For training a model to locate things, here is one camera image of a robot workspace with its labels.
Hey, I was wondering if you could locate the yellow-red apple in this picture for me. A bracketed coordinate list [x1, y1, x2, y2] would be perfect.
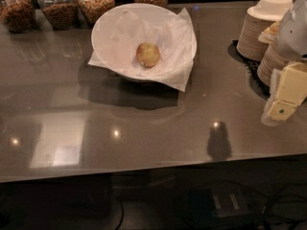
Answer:
[136, 42, 160, 68]

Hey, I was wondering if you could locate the black cable on floor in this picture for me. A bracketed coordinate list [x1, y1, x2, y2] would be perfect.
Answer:
[113, 198, 125, 230]

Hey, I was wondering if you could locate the rear stack of paper bowls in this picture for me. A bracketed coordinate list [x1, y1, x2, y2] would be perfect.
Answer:
[236, 0, 293, 61]

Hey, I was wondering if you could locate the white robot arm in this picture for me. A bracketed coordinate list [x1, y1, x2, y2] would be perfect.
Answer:
[257, 0, 307, 127]

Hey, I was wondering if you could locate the white paper napkin liner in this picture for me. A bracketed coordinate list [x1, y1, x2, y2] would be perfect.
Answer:
[87, 7, 198, 93]

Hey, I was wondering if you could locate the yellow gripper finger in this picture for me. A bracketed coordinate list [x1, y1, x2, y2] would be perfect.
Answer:
[258, 21, 280, 44]
[261, 62, 307, 127]

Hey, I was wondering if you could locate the black rubber mat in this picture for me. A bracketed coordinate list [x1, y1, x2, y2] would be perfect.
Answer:
[227, 40, 271, 100]

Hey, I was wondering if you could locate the glass jar of dark cereal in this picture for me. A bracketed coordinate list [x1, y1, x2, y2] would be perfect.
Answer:
[0, 0, 36, 33]

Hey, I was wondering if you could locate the front stack of paper bowls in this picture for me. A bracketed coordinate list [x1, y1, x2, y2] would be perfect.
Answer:
[257, 31, 292, 86]

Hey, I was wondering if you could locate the glass jar half-full of granola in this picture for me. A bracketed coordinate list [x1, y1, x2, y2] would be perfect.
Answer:
[37, 0, 78, 30]

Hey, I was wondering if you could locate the glass jar of colourful cereal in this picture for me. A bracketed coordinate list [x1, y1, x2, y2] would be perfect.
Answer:
[78, 0, 115, 26]

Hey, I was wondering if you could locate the dark box under table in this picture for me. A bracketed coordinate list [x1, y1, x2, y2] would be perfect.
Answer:
[188, 185, 257, 222]

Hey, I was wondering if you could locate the white bowl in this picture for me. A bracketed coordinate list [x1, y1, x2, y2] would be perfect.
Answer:
[90, 2, 197, 83]

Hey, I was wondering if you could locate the stack of paper bowls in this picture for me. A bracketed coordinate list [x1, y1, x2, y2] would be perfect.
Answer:
[257, 31, 292, 86]
[236, 0, 293, 61]

